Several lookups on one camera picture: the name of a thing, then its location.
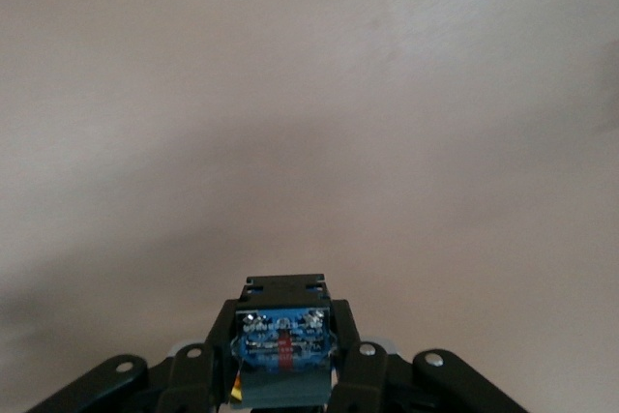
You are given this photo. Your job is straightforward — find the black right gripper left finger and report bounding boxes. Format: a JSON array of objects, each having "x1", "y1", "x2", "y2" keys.
[{"x1": 28, "y1": 298, "x2": 240, "y2": 413}]

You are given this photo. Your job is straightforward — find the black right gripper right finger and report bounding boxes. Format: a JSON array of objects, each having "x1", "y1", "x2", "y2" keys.
[{"x1": 327, "y1": 297, "x2": 526, "y2": 413}]

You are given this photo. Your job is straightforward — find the red mushroom push button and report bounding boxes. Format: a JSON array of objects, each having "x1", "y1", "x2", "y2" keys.
[{"x1": 226, "y1": 273, "x2": 339, "y2": 407}]

